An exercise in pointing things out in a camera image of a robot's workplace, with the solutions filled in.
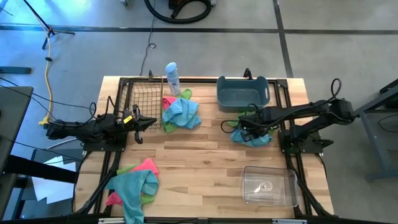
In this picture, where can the clear plastic container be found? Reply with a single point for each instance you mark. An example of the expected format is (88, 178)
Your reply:
(267, 186)

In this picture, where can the pale blue spray bottle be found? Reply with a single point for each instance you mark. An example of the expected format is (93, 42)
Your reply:
(172, 77)

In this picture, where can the grey metal side table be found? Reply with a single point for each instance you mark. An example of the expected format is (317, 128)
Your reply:
(373, 137)

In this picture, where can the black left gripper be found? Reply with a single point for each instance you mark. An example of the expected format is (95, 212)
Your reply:
(136, 123)

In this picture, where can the black tripod stand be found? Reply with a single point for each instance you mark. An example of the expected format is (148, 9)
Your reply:
(46, 26)

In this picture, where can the silver table clamp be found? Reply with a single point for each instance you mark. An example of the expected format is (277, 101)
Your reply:
(112, 221)
(289, 221)

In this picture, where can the blue microfiber towel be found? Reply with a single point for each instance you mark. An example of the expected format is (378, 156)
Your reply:
(130, 189)
(258, 141)
(183, 113)

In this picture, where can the green microfiber towel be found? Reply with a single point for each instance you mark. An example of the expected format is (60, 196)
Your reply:
(147, 199)
(233, 123)
(187, 93)

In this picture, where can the dark grey side table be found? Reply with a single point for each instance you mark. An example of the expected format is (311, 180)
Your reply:
(12, 105)

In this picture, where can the black aluminium table frame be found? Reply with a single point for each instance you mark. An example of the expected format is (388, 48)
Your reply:
(283, 93)

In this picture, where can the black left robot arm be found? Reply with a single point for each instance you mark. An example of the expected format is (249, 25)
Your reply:
(77, 129)

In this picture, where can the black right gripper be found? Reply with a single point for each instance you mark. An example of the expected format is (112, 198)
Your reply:
(255, 126)

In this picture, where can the black floor bar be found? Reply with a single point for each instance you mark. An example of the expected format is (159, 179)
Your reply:
(15, 70)

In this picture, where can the grey-blue plastic bin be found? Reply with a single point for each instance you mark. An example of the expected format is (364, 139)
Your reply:
(242, 93)

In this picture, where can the pink microfiber towel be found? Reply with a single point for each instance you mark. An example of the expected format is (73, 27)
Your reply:
(168, 102)
(147, 165)

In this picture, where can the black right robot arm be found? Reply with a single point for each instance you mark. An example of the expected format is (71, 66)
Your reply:
(311, 110)

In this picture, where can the white paper sheets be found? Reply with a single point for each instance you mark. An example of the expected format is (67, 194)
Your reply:
(59, 161)

